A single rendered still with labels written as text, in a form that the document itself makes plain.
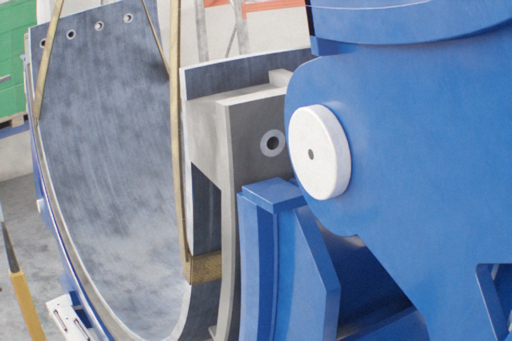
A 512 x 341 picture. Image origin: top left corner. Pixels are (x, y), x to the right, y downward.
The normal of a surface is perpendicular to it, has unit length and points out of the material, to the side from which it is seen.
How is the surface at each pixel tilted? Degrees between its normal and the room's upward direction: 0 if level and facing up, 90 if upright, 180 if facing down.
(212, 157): 90
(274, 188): 0
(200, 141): 90
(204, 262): 115
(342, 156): 85
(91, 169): 45
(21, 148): 90
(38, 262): 0
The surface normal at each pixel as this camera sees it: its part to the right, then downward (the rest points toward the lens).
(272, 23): 0.44, 0.24
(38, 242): -0.11, -0.94
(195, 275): 0.44, 0.61
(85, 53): 0.40, -0.02
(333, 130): 0.28, -0.42
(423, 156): -0.89, 0.22
